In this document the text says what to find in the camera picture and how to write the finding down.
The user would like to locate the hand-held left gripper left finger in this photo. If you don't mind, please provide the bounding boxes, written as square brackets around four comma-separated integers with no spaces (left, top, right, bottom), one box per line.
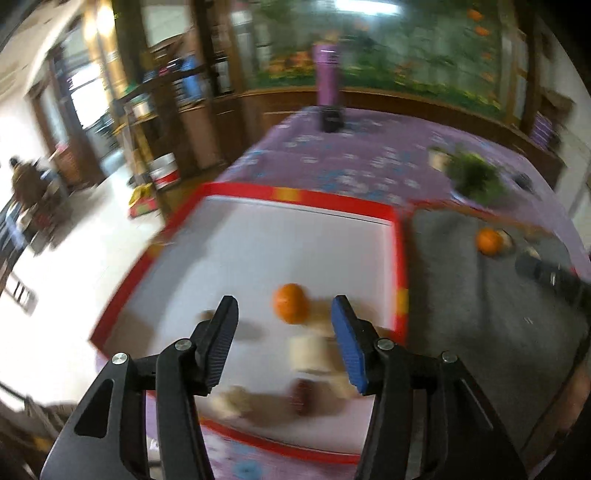
[41,295,240,480]

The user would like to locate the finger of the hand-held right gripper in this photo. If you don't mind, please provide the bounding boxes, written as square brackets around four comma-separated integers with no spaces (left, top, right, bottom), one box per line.
[515,254,591,308]

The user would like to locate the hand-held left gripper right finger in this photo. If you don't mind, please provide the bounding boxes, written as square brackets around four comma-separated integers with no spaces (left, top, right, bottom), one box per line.
[331,295,529,480]

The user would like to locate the red date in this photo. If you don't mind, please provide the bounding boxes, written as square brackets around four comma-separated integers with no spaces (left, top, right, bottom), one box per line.
[290,378,317,416]

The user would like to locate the orange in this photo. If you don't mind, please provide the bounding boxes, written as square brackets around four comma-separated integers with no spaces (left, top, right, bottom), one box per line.
[475,227,505,256]
[272,283,310,325]

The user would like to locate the red cardboard box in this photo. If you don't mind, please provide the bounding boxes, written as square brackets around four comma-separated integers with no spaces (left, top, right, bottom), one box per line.
[90,182,411,464]

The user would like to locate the grey felt mat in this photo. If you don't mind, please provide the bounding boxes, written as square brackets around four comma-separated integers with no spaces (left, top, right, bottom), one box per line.
[406,200,591,462]

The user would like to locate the leafy greens bunch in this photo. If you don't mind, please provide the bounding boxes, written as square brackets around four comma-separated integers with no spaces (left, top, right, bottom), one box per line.
[445,150,509,204]

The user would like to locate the colourful broom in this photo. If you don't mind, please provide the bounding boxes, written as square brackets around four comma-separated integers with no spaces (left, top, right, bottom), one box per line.
[128,182,158,217]

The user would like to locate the white and red bucket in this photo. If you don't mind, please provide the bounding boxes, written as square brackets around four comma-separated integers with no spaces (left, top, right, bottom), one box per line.
[148,153,182,190]

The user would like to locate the purple floral tablecloth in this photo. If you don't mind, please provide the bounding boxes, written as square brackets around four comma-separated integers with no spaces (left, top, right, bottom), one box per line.
[143,106,587,480]

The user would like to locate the black cylindrical container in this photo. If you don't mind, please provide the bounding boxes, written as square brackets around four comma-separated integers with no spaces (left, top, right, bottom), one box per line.
[320,105,345,134]

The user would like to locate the wooden rack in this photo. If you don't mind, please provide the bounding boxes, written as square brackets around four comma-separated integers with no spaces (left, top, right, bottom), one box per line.
[111,60,227,185]

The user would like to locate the purple thermos bottle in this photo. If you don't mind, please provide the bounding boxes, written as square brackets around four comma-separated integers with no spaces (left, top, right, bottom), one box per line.
[311,41,341,108]

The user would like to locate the floral glass partition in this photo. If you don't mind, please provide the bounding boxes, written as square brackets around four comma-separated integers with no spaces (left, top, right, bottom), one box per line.
[231,0,527,121]

